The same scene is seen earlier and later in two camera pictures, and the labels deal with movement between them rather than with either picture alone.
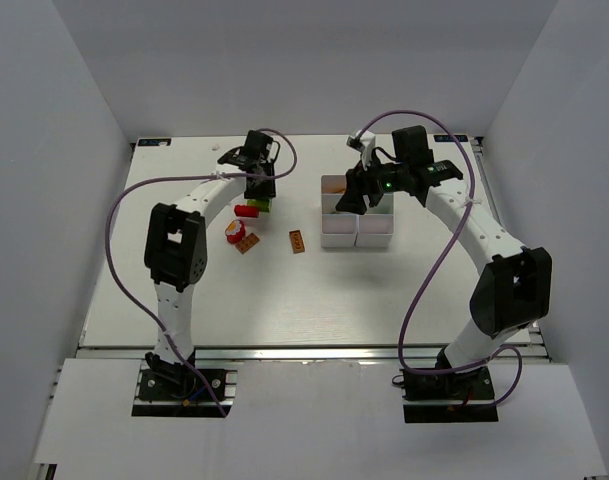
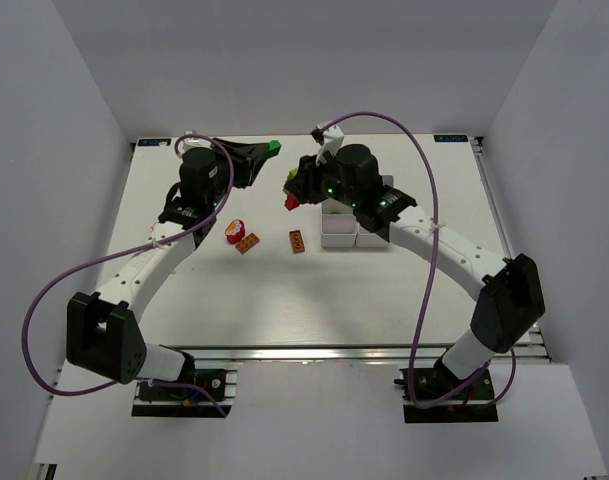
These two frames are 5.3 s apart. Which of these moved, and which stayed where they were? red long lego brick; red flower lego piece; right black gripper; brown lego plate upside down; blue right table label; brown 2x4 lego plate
Moved: red long lego brick; right black gripper
Stayed: blue right table label; brown lego plate upside down; red flower lego piece; brown 2x4 lego plate
